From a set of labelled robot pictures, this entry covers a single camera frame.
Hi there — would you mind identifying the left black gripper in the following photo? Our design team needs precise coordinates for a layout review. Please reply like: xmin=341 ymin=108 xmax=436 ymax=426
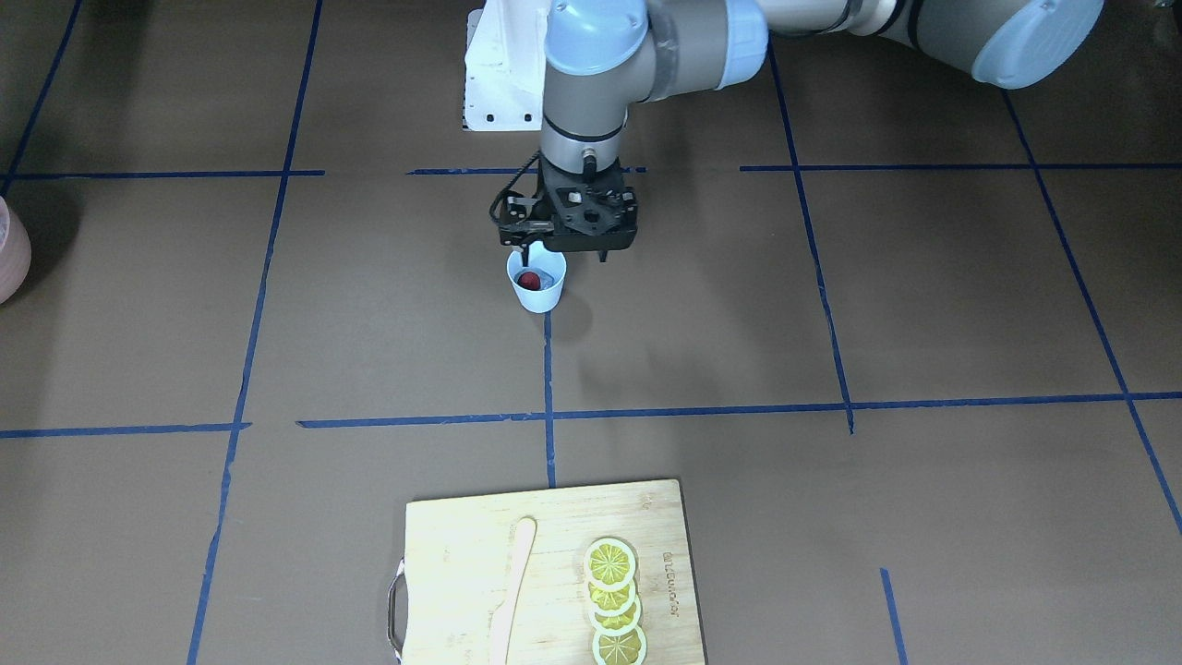
xmin=519 ymin=157 xmax=609 ymax=269

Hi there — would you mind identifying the red strawberry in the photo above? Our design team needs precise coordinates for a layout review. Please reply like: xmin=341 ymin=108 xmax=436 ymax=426
xmin=515 ymin=270 xmax=545 ymax=292

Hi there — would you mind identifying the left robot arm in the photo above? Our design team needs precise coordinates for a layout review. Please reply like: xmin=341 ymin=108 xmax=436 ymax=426
xmin=489 ymin=1 xmax=1103 ymax=260

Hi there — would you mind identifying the light blue cup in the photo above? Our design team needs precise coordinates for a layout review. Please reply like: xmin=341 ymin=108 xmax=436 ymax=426
xmin=506 ymin=241 xmax=567 ymax=314

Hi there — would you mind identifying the pink bowl of ice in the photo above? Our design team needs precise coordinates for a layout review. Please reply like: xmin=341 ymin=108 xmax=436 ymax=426
xmin=1 ymin=198 xmax=32 ymax=304

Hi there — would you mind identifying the lemon slice one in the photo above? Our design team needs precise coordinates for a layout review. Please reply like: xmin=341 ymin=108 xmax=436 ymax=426
xmin=583 ymin=537 xmax=637 ymax=592

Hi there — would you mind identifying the bamboo cutting board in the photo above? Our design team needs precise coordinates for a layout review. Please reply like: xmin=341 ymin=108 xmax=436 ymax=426
xmin=388 ymin=480 xmax=706 ymax=664

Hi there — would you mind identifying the lemon slice two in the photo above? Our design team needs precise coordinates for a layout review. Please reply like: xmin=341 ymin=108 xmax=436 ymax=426
xmin=586 ymin=581 xmax=637 ymax=617

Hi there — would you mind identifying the lemon slice three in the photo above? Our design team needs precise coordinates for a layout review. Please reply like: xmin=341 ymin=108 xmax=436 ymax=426
xmin=587 ymin=598 xmax=643 ymax=635

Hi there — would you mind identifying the lemon slice four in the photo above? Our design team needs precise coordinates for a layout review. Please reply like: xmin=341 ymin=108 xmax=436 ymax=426
xmin=591 ymin=627 xmax=647 ymax=665

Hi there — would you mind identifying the yellow plastic knife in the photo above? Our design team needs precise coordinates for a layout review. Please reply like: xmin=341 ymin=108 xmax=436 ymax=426
xmin=487 ymin=516 xmax=537 ymax=664

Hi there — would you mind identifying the white camera pole base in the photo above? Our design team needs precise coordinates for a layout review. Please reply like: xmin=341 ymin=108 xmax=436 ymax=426
xmin=462 ymin=1 xmax=550 ymax=132

